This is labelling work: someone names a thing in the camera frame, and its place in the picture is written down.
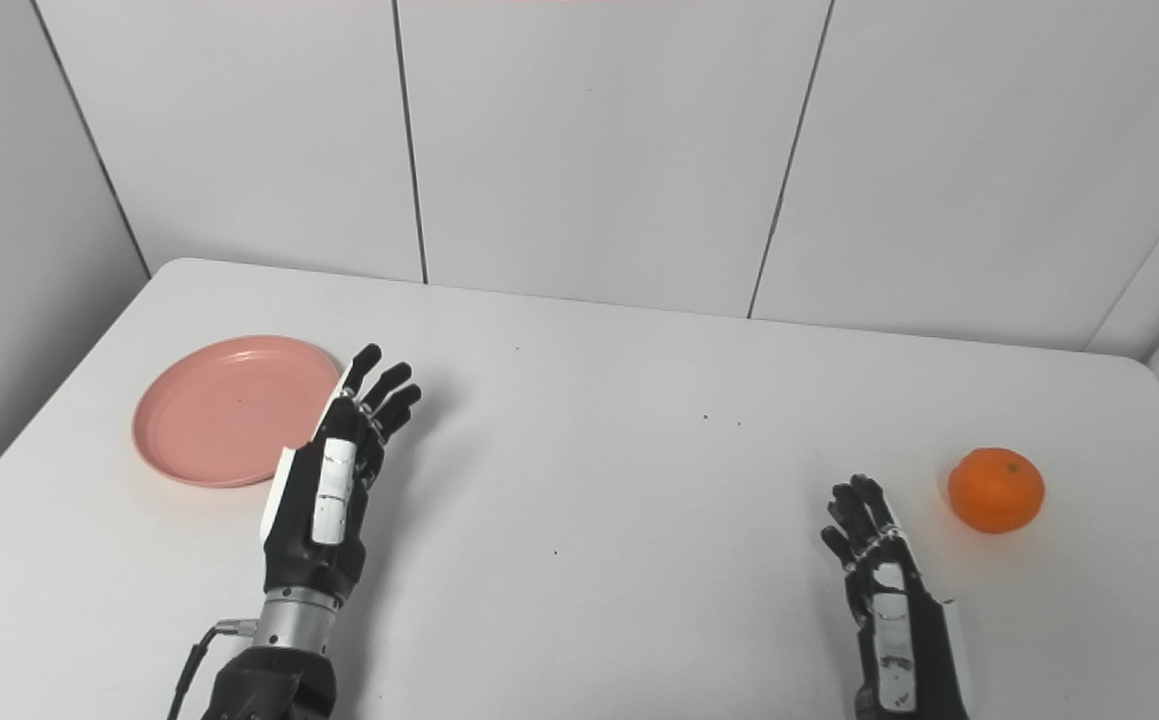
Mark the orange fruit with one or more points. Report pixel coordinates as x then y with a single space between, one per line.
996 490

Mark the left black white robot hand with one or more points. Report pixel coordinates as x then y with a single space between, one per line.
304 545

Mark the pink round plate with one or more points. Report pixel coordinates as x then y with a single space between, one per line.
229 412

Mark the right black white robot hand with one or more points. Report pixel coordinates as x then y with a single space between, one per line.
914 630

